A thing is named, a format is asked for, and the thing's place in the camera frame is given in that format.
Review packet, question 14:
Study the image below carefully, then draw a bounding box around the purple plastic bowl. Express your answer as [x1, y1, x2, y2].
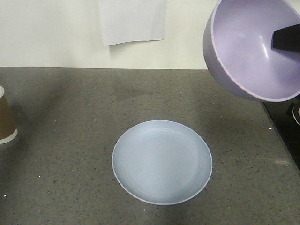
[203, 0, 300, 102]

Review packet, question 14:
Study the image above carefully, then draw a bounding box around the brown paper cup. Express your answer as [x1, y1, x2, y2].
[0, 86, 18, 144]

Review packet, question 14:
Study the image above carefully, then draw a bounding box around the light blue plate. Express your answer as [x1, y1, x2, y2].
[112, 120, 213, 205]

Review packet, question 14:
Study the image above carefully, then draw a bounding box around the white paper sheet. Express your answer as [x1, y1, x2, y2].
[99, 0, 167, 46]

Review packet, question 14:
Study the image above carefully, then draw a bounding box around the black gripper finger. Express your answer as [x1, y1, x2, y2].
[272, 24, 300, 52]

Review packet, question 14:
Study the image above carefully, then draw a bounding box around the black induction cooktop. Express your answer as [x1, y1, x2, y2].
[262, 96, 300, 167]

